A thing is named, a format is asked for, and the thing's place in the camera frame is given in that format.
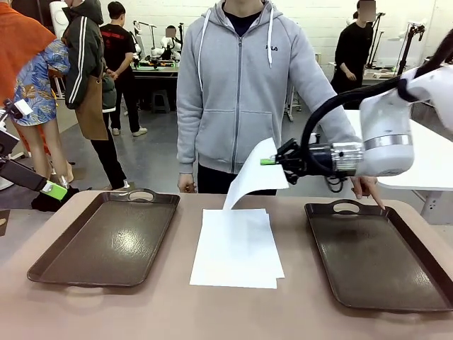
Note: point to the brown plastic serving tray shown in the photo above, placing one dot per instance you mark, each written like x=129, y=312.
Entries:
x=371, y=255
x=106, y=241

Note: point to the brown wooden board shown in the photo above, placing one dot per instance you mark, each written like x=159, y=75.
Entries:
x=4, y=223

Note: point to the person's right hand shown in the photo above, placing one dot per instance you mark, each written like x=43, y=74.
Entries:
x=187, y=182

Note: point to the person in orange top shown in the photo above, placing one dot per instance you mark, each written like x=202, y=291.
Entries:
x=17, y=53

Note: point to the black stool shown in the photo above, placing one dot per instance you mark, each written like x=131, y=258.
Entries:
x=161, y=101

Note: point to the person's right forearm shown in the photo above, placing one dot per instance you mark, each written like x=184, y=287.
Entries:
x=187, y=148

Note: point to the person in grey hoodie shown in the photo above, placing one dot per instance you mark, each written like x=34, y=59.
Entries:
x=240, y=106

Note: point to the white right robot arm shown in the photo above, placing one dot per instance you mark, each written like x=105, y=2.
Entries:
x=385, y=124

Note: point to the black bag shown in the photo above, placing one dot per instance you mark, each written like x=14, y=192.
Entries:
x=53, y=200

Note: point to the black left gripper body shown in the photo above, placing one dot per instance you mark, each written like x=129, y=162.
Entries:
x=7, y=143

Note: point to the person's left hand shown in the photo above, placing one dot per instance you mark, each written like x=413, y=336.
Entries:
x=366, y=185

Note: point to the white round base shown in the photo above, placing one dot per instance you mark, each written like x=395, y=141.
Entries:
x=3, y=184

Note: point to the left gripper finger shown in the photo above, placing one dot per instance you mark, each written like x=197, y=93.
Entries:
x=35, y=178
x=35, y=186

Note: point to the small white background robot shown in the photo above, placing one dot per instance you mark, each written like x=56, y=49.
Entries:
x=166, y=46

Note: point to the black metal stand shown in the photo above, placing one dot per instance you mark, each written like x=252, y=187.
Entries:
x=375, y=39

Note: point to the person in black red-print shirt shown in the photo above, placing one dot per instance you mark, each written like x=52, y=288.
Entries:
x=117, y=46

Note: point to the person in striped dark jacket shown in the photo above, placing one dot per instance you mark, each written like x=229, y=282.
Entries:
x=81, y=53

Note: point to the black tripod pole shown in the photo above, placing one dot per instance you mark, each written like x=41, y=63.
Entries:
x=407, y=53

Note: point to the white cylindrical robot link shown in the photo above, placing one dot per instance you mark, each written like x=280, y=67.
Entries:
x=58, y=16

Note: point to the white camera on tripod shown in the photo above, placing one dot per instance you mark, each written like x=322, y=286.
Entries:
x=414, y=28

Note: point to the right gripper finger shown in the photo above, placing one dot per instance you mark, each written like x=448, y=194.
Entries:
x=292, y=173
x=288, y=150

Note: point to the dark workbench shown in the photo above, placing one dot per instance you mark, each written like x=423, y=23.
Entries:
x=155, y=71

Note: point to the person in all black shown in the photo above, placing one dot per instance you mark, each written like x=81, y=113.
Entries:
x=354, y=46

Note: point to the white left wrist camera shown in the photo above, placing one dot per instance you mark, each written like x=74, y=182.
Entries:
x=22, y=106

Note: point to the person's left forearm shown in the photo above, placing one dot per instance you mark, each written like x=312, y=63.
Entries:
x=341, y=125

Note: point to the beige box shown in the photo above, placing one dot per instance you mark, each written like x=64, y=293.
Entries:
x=318, y=58

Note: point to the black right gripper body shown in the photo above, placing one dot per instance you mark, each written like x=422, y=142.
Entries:
x=315, y=159

